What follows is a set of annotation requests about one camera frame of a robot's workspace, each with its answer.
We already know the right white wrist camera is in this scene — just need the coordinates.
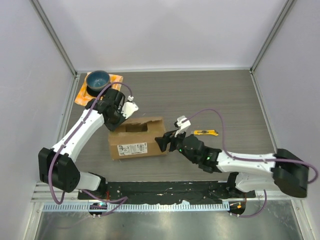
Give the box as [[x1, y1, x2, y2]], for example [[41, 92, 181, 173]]
[[174, 115, 191, 137]]

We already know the white slotted cable duct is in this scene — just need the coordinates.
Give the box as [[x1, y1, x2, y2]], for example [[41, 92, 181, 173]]
[[42, 201, 230, 213]]

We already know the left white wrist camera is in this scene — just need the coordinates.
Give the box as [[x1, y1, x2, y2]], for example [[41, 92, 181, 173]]
[[121, 95, 139, 119]]

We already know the black round coaster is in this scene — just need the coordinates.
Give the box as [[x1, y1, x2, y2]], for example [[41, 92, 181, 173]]
[[86, 84, 107, 98]]

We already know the yellow utility knife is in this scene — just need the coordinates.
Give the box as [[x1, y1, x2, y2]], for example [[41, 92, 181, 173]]
[[193, 130, 219, 136]]

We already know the blue ceramic bowl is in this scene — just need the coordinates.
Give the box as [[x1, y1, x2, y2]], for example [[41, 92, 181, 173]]
[[85, 70, 110, 92]]

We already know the brown cardboard express box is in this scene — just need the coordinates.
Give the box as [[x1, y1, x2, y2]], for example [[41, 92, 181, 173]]
[[108, 116, 167, 160]]

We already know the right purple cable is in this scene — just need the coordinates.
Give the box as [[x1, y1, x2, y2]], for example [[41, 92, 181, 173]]
[[184, 108, 320, 218]]

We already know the orange checkered cloth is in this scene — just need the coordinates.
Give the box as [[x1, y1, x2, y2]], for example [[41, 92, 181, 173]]
[[74, 72, 124, 106]]

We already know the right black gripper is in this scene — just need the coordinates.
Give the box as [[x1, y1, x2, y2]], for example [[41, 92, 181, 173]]
[[155, 127, 198, 164]]

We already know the aluminium frame rail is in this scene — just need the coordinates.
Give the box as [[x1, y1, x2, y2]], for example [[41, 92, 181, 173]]
[[31, 182, 79, 202]]

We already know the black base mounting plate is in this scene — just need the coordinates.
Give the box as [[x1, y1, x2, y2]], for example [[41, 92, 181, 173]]
[[88, 180, 256, 205]]

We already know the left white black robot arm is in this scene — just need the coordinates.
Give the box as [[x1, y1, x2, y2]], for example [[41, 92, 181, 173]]
[[38, 87, 125, 200]]

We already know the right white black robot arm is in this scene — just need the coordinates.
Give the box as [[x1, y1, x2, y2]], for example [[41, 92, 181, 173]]
[[155, 130, 310, 199]]

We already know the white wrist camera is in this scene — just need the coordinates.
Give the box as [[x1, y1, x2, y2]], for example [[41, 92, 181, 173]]
[[174, 115, 191, 137], [121, 95, 139, 119]]

